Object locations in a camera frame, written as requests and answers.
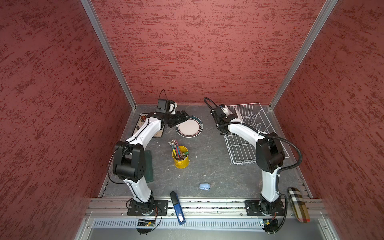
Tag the yellow pencil cup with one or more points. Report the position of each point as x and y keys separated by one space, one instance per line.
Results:
x=181 y=162

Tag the coloured pencils bundle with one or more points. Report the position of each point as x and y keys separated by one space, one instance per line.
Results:
x=177 y=150

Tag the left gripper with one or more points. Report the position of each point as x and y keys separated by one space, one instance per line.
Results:
x=179 y=119

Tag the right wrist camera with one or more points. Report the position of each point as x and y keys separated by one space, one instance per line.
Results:
x=225 y=110

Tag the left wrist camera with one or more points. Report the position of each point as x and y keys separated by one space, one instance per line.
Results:
x=172 y=107

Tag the white round plate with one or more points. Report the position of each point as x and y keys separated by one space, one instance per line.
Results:
x=239 y=115
x=191 y=128

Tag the square floral plate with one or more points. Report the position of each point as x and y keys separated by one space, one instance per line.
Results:
x=141 y=121

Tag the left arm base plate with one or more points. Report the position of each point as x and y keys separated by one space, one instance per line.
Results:
x=152 y=208

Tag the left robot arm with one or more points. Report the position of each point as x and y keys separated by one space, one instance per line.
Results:
x=129 y=160

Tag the blue black stapler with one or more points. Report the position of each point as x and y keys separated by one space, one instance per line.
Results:
x=177 y=207

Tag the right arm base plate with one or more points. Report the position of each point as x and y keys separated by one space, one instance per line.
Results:
x=258 y=208

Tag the green rectangular block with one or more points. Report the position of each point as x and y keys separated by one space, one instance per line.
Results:
x=149 y=175

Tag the light blue eraser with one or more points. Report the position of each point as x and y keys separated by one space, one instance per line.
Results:
x=205 y=186

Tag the plaid tape roll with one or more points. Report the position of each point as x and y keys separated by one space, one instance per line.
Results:
x=299 y=206

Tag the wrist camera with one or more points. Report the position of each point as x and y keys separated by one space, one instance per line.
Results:
x=172 y=107
x=225 y=110

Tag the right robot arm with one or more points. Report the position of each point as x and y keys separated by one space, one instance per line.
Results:
x=269 y=153

